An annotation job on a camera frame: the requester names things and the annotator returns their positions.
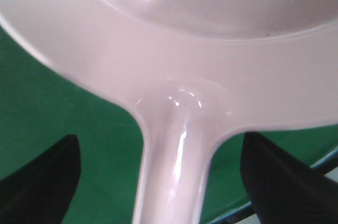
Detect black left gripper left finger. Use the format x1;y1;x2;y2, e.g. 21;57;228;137
1;135;80;223

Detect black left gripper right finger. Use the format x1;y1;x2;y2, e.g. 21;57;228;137
240;132;337;223

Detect pink dustpan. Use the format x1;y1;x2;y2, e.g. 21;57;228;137
1;0;337;223

